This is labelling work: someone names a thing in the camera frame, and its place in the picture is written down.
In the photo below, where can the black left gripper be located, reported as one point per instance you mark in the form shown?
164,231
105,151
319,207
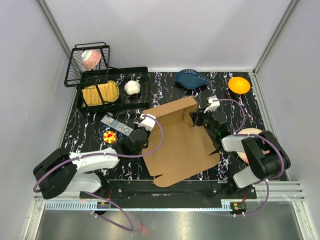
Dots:
147,131

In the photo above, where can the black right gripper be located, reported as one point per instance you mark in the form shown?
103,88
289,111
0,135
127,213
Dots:
197,116

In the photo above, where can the brown cardboard box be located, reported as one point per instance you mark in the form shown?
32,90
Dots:
177,150

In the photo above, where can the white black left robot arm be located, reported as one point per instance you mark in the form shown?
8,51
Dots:
64,171

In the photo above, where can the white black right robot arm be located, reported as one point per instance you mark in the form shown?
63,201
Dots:
266,157

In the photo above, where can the blue white small carton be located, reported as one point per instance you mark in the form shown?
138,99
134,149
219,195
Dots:
124,129

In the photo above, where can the silver blue toothpaste tube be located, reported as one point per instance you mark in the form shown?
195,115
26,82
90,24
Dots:
109,121

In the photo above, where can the orange flower toy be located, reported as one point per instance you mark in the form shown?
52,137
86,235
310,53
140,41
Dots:
110,137

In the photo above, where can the white floral plate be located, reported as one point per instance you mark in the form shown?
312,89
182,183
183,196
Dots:
249,131

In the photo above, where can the orange round bowl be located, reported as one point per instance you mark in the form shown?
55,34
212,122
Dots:
239,85

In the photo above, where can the dark blue leaf dish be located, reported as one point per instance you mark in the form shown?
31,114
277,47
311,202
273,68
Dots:
191,79

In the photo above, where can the white flower-shaped cup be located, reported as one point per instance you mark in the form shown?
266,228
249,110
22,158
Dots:
132,87

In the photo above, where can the woven bamboo tray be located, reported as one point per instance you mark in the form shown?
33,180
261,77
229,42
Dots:
100,94

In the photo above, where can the pink patterned ceramic bowl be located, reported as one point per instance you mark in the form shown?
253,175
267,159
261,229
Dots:
90,58

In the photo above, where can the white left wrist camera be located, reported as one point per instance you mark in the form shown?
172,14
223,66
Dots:
146,121

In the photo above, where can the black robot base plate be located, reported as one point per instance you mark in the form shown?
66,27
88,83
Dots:
212,189

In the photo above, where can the black wire dish rack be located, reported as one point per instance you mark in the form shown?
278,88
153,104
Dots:
79,78

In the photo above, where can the aluminium front rail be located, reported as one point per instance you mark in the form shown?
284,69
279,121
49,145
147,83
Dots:
275,191

